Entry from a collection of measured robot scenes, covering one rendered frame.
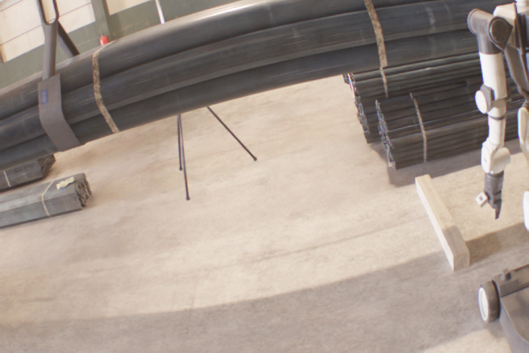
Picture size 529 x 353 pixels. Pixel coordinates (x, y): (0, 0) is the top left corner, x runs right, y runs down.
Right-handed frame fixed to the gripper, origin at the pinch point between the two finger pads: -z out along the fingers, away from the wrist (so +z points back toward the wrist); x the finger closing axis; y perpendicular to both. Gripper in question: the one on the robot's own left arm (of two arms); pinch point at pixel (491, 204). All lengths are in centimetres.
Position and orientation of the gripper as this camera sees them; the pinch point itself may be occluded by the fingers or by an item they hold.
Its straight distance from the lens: 214.4
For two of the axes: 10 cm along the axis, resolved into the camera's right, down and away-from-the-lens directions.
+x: -2.1, -5.6, 8.0
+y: -9.5, 3.0, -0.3
